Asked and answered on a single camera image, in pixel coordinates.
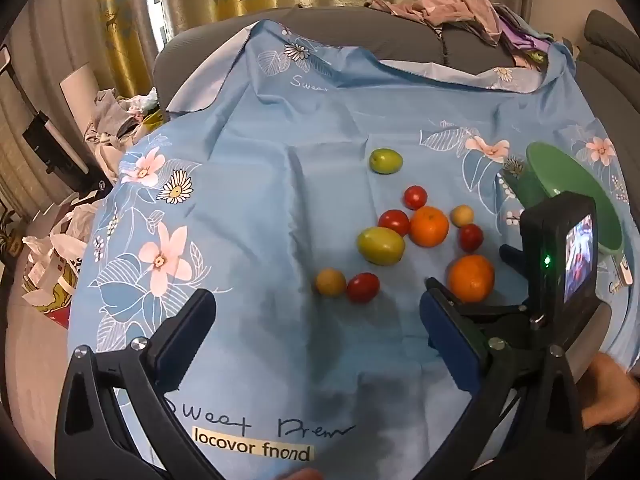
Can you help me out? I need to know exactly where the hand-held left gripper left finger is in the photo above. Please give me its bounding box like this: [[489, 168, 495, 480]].
[[50, 288, 221, 480]]

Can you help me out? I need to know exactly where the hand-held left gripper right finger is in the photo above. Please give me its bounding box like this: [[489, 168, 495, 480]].
[[419, 277, 587, 480]]

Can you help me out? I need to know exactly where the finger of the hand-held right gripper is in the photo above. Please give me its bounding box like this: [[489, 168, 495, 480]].
[[462, 304, 534, 334], [499, 242, 525, 279]]

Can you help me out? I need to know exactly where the red cherry tomato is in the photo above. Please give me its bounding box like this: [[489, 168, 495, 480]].
[[346, 272, 380, 304], [378, 209, 411, 237], [458, 223, 484, 253], [403, 185, 429, 210]]

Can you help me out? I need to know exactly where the orange mandarin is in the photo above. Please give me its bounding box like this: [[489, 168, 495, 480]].
[[409, 206, 450, 248], [447, 254, 496, 304]]

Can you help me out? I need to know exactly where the green plastic bowl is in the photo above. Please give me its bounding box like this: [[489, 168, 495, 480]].
[[515, 141, 624, 257]]

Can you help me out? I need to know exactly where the large green tomato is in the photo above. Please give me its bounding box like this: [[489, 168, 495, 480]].
[[356, 226, 406, 267]]

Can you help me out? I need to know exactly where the small green tomato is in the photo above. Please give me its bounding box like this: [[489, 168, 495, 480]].
[[369, 148, 403, 176]]

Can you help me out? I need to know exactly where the person's right hand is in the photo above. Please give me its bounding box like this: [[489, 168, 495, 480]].
[[582, 352, 640, 429]]

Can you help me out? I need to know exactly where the small yellow fruit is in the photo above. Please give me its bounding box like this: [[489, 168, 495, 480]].
[[315, 268, 347, 297], [449, 204, 475, 228]]

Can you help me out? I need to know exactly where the white small device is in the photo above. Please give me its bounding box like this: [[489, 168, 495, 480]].
[[617, 255, 637, 292]]

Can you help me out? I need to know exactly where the white plastic bag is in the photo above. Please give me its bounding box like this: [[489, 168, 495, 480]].
[[22, 205, 101, 313]]

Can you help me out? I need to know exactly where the blue floral cloth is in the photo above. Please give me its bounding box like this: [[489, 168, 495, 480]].
[[67, 20, 640, 480]]

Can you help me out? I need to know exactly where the purple garment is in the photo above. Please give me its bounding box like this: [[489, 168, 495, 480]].
[[499, 5, 557, 67]]

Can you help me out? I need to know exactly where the pile of grey white clothes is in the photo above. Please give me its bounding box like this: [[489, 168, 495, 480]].
[[82, 87, 167, 152]]

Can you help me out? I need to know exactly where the pink garment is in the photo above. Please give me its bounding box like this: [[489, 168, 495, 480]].
[[367, 0, 502, 49]]

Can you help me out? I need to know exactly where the grey sofa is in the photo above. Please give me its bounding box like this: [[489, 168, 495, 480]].
[[152, 5, 640, 128]]

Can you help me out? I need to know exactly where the grey curtain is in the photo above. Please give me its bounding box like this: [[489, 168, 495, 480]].
[[0, 0, 156, 206]]

